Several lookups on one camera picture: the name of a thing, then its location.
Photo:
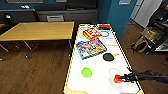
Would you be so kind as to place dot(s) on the black wheeled cart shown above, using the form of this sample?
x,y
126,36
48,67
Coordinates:
x,y
161,33

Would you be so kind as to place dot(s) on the orange cone object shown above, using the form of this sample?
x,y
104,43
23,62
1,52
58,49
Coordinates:
x,y
116,79

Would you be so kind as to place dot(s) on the small black round device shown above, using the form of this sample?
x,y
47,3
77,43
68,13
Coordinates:
x,y
7,16

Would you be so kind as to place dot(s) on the orange red flat item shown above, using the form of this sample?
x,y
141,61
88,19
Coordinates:
x,y
105,26

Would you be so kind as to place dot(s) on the dark wall bench sofa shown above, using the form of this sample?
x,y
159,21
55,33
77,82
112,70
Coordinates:
x,y
76,13

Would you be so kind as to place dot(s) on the small white wall plate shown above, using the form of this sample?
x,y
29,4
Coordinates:
x,y
24,6

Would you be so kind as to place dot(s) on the light grey sofa cushion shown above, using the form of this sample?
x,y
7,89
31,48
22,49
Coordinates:
x,y
55,18

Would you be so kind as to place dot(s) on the small green bowl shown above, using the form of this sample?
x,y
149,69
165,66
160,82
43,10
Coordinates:
x,y
86,72

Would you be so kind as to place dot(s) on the white hallway door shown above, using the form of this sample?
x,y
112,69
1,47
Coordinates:
x,y
135,10

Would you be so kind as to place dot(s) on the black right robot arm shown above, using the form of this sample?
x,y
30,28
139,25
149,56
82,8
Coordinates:
x,y
158,78

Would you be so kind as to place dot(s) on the colourful snack box left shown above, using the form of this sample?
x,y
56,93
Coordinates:
x,y
89,48

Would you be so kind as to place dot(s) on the red yellow game box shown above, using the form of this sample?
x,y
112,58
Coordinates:
x,y
90,33

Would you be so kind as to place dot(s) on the white table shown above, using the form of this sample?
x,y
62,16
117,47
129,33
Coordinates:
x,y
100,66

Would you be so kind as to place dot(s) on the yellow wooden gaming table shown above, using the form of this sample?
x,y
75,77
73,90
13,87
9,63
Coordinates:
x,y
40,30

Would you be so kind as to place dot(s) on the open cardboard box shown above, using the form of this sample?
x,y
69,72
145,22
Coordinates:
x,y
150,33

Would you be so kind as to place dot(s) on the brown tan backpack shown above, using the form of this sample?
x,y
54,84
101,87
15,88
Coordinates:
x,y
140,45

